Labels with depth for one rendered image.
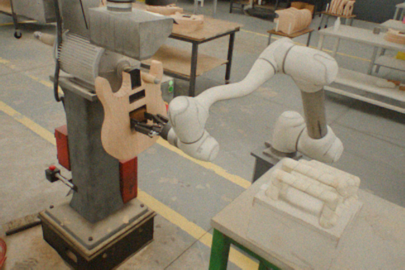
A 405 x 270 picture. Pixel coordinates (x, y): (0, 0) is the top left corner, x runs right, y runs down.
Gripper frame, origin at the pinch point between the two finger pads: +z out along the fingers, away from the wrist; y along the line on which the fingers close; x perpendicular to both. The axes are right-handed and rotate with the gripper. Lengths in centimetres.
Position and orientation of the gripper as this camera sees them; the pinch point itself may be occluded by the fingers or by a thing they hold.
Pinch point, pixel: (138, 117)
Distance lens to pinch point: 158.4
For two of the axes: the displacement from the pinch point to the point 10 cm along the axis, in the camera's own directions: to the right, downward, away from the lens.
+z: -7.8, -3.2, 5.4
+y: 6.2, -3.8, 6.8
